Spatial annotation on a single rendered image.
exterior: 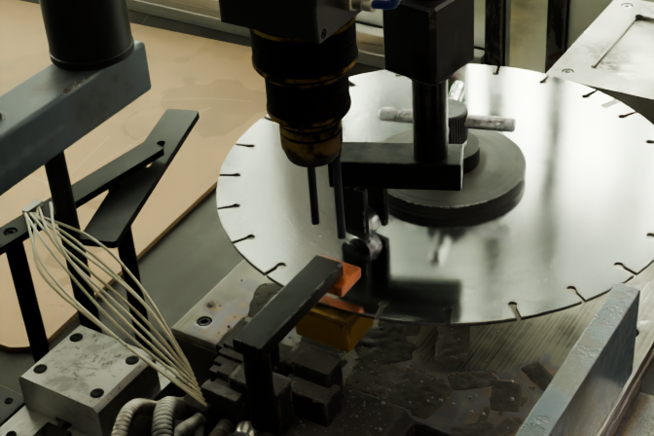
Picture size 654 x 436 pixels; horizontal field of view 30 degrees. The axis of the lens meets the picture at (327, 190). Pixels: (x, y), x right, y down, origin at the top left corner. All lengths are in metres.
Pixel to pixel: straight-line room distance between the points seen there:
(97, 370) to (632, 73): 0.55
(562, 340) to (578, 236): 0.10
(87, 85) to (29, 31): 0.79
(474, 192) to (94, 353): 0.28
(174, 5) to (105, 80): 0.75
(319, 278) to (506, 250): 0.14
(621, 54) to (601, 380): 0.53
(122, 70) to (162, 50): 0.66
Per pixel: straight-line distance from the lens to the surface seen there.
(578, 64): 1.12
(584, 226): 0.82
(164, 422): 0.73
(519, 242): 0.81
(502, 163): 0.87
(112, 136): 1.35
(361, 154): 0.78
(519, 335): 0.89
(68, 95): 0.83
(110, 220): 0.91
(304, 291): 0.72
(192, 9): 1.58
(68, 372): 0.84
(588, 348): 0.66
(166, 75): 1.46
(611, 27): 1.19
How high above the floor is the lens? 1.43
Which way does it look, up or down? 34 degrees down
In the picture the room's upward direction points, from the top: 4 degrees counter-clockwise
